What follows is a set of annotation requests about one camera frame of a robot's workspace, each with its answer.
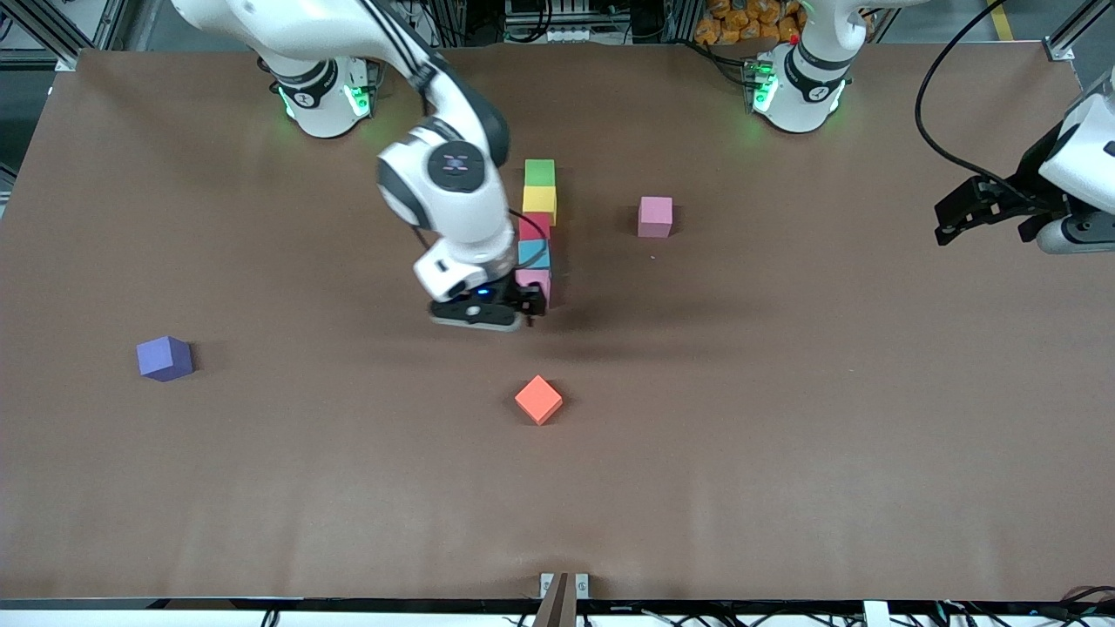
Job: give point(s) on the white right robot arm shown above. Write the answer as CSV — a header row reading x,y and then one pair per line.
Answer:
x,y
453,218

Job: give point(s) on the small metal mounting bracket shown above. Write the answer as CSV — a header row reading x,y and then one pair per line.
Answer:
x,y
546,583

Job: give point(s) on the brown table cover sheet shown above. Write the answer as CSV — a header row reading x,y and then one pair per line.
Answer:
x,y
784,488

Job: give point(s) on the white power strip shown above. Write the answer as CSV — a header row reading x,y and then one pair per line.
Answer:
x,y
553,33

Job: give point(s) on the white plastic bracket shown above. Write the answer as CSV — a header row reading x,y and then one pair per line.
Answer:
x,y
875,615

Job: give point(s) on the yellow foam cube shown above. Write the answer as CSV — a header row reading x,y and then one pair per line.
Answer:
x,y
540,202

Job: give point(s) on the purple foam cube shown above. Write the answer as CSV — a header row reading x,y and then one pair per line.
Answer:
x,y
164,358

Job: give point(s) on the pink foam cube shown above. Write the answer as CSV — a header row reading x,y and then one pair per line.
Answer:
x,y
655,216
533,276

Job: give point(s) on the blue foam cube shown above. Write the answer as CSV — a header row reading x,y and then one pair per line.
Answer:
x,y
536,252

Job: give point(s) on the brown camera strut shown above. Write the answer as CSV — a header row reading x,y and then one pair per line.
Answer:
x,y
557,605

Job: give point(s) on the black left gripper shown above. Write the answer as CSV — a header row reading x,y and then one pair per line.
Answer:
x,y
1032,194

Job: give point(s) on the orange snack bags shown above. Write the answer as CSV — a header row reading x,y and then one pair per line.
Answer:
x,y
740,22

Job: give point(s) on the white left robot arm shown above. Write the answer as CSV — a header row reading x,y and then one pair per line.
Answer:
x,y
801,87

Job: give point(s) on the green foam cube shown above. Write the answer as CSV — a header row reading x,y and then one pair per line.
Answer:
x,y
540,172

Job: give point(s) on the red foam cube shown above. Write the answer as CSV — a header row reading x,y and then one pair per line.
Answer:
x,y
537,228

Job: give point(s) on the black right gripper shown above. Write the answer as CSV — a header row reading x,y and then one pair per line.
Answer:
x,y
528,299

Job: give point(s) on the orange foam cube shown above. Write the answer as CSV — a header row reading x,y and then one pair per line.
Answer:
x,y
538,399

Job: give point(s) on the aluminium frame profile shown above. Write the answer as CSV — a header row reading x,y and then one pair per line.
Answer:
x,y
1061,50
35,59

